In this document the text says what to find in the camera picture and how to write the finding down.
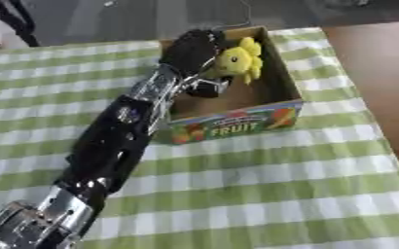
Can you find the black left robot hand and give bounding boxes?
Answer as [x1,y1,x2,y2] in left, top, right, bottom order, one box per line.
[157,28,236,99]

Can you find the person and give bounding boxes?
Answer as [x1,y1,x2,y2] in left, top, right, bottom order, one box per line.
[0,0,42,61]

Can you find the yellow soft toy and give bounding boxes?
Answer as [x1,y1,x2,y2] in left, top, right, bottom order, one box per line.
[202,36,265,86]

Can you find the tan cardboard box with print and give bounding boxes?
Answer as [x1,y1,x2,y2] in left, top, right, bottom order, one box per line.
[150,25,306,146]

